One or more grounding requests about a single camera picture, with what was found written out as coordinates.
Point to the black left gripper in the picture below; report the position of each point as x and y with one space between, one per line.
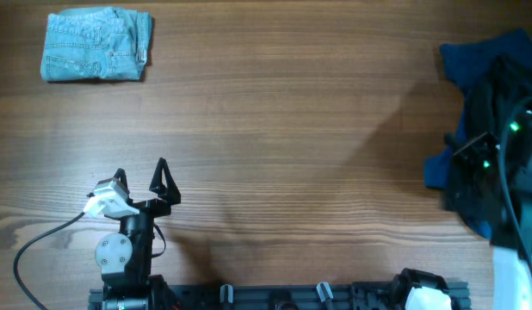
160 207

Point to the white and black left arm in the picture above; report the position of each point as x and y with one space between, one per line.
125 258

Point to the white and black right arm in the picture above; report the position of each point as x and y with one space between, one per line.
496 185

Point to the folded light blue jeans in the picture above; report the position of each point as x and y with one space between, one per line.
107 43

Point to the black garment in pile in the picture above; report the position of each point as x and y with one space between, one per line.
487 106

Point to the dark blue garment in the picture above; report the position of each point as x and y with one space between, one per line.
464 65

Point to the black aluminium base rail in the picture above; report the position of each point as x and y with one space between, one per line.
355 296

